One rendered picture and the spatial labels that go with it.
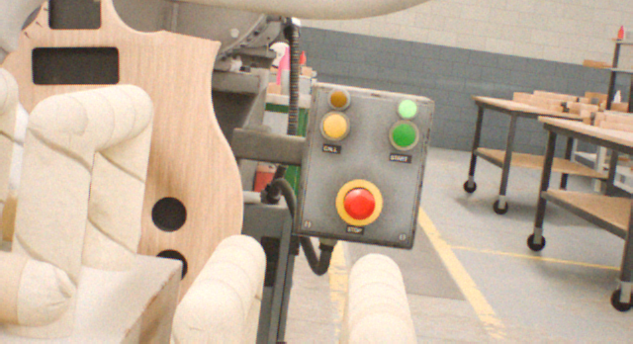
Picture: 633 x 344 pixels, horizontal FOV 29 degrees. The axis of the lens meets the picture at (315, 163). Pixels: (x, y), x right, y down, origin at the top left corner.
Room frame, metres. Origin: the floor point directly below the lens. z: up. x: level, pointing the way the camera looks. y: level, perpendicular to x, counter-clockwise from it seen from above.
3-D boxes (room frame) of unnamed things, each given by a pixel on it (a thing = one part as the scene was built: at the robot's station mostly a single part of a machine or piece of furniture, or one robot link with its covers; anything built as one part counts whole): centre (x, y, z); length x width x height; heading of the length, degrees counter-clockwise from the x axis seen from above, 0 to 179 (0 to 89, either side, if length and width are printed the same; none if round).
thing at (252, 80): (1.85, 0.21, 1.11); 0.36 x 0.24 x 0.04; 1
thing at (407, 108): (1.58, -0.11, 1.11); 0.03 x 0.01 x 0.03; 91
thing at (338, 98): (1.58, -0.02, 1.11); 0.03 x 0.01 x 0.03; 91
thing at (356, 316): (0.64, -0.04, 1.04); 0.20 x 0.03 x 0.03; 179
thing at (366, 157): (1.71, -0.03, 0.99); 0.24 x 0.21 x 0.26; 1
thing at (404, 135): (1.59, -0.11, 1.07); 0.03 x 0.01 x 0.03; 91
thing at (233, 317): (0.64, 0.04, 1.04); 0.20 x 0.03 x 0.03; 179
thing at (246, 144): (1.71, 0.02, 1.02); 0.19 x 0.04 x 0.04; 91
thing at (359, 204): (1.58, -0.06, 0.97); 0.04 x 0.04 x 0.04; 1
